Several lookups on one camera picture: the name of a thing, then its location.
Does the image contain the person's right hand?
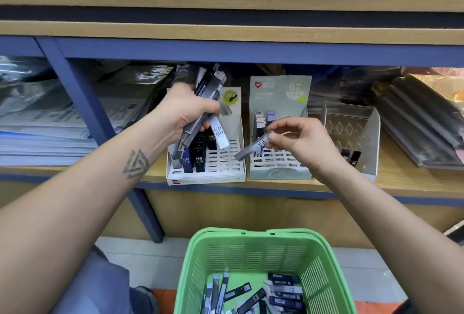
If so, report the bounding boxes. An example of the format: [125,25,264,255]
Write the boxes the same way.
[266,116,346,178]

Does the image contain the person's left hand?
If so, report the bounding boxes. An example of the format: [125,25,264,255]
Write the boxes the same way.
[154,81,222,150]

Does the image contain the bundle of lead cases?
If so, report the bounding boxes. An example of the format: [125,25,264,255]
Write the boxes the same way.
[170,64,233,169]

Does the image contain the clear plastic display box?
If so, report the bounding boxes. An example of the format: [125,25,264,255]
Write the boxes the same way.
[308,102,382,182]

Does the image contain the pale green display box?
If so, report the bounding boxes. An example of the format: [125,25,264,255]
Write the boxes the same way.
[248,74,313,181]

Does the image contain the white display box red label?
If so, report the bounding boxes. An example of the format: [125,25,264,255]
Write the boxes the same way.
[165,84,247,186]

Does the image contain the green plastic basket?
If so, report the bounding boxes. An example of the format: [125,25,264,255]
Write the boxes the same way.
[174,227,358,314]

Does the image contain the pile of lead cases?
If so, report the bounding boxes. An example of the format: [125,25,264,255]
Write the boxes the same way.
[201,270,305,314]

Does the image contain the person's right forearm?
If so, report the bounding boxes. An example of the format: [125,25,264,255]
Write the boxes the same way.
[322,156,464,314]

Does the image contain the person's left forearm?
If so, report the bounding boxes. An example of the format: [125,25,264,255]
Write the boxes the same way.
[0,118,178,314]

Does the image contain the dark plastic-wrapped packs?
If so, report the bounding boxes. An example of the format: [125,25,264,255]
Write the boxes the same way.
[312,67,464,172]

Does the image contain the stack of wrapped paper packs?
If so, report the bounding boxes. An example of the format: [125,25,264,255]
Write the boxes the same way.
[0,60,175,168]

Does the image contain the colourful printed mat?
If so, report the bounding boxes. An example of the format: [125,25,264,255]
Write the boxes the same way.
[151,288,181,314]

